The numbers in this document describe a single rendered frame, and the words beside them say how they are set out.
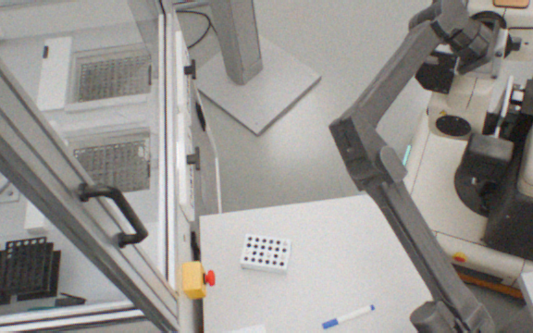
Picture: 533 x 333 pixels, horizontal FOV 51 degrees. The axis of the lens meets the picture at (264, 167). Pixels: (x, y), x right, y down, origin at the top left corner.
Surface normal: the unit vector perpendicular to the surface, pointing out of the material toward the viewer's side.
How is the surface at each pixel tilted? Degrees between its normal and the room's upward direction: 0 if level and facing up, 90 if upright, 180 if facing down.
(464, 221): 0
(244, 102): 5
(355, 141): 72
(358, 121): 37
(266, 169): 0
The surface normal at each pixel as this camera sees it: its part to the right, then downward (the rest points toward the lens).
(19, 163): 0.10, 0.85
